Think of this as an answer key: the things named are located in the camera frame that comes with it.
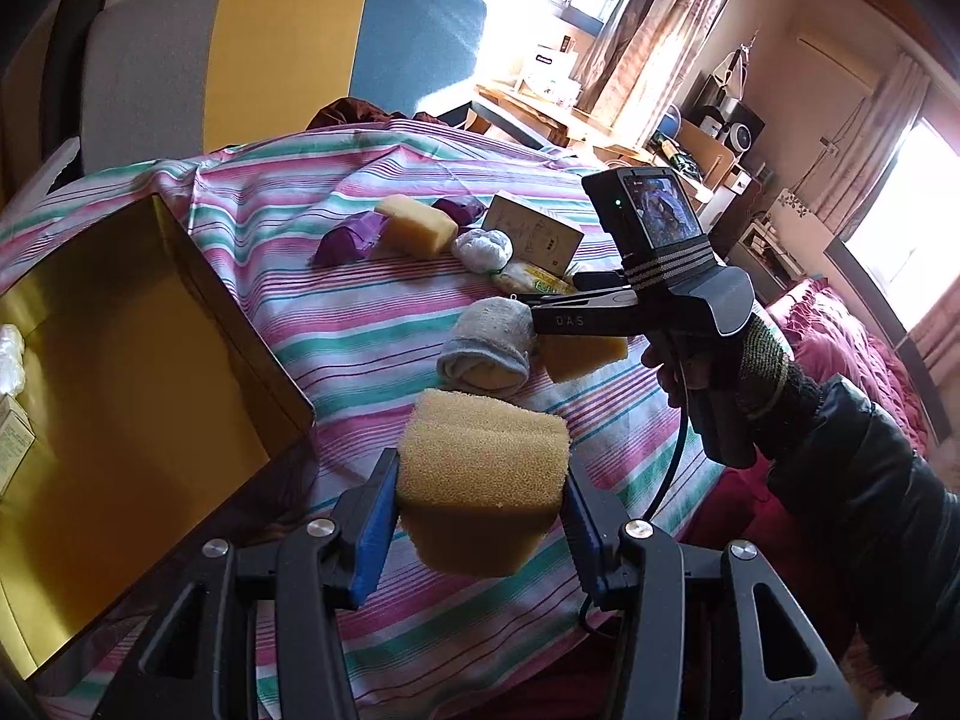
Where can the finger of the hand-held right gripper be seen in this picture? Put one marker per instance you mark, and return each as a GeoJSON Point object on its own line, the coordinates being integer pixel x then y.
{"type": "Point", "coordinates": [604, 282]}
{"type": "Point", "coordinates": [577, 319]}

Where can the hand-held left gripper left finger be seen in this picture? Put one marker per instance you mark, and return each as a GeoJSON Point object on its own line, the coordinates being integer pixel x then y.
{"type": "Point", "coordinates": [373, 532]}

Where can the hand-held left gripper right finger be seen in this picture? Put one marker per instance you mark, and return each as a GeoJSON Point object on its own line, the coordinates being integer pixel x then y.
{"type": "Point", "coordinates": [583, 540]}

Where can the yellow sponge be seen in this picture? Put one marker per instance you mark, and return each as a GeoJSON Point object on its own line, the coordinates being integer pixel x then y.
{"type": "Point", "coordinates": [416, 225]}
{"type": "Point", "coordinates": [585, 356]}
{"type": "Point", "coordinates": [480, 465]}

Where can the cream carton box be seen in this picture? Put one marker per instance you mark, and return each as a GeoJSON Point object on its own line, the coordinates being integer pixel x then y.
{"type": "Point", "coordinates": [532, 232]}

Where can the grey sock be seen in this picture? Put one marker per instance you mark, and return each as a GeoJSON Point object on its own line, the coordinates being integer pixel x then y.
{"type": "Point", "coordinates": [484, 349]}

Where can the purple packet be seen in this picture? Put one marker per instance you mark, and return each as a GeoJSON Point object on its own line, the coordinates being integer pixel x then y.
{"type": "Point", "coordinates": [461, 208]}
{"type": "Point", "coordinates": [349, 240]}

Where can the gold box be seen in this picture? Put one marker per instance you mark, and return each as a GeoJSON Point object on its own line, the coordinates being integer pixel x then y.
{"type": "Point", "coordinates": [150, 390]}

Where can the person's right forearm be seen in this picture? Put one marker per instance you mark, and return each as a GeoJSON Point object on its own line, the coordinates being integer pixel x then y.
{"type": "Point", "coordinates": [862, 480]}

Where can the person's right hand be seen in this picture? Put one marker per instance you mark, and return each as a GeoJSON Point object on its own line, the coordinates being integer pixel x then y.
{"type": "Point", "coordinates": [664, 375]}

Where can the yellow green snack packet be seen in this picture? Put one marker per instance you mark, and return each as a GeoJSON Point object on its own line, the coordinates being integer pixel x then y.
{"type": "Point", "coordinates": [529, 279]}

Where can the white plastic wad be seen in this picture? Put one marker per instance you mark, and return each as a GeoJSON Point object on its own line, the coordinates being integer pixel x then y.
{"type": "Point", "coordinates": [484, 249]}
{"type": "Point", "coordinates": [9, 360]}

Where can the red blanket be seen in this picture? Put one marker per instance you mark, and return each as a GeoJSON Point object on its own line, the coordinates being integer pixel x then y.
{"type": "Point", "coordinates": [832, 322]}

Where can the wooden desk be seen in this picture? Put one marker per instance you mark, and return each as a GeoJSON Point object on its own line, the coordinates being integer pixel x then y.
{"type": "Point", "coordinates": [555, 120]}

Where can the black speaker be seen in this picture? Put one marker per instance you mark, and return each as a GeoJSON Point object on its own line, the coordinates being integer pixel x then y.
{"type": "Point", "coordinates": [731, 127]}

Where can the white cardboard box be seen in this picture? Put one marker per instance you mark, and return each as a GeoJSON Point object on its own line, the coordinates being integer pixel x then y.
{"type": "Point", "coordinates": [551, 67]}

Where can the pink green striped cloth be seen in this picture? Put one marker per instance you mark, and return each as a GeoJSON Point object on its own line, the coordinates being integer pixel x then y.
{"type": "Point", "coordinates": [337, 300]}

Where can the pink curtain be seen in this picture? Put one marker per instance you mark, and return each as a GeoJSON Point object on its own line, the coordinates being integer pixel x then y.
{"type": "Point", "coordinates": [877, 157]}

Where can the brown patterned curtain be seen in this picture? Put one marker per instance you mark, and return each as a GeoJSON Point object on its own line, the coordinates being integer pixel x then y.
{"type": "Point", "coordinates": [660, 30]}

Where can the dark red cloth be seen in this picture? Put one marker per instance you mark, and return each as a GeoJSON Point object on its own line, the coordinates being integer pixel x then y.
{"type": "Point", "coordinates": [352, 114]}

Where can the small cream printed box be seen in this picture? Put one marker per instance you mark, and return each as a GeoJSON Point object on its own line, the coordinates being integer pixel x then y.
{"type": "Point", "coordinates": [13, 439]}

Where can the grey yellow blue chair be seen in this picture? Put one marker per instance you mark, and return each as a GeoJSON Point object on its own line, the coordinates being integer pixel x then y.
{"type": "Point", "coordinates": [285, 52]}

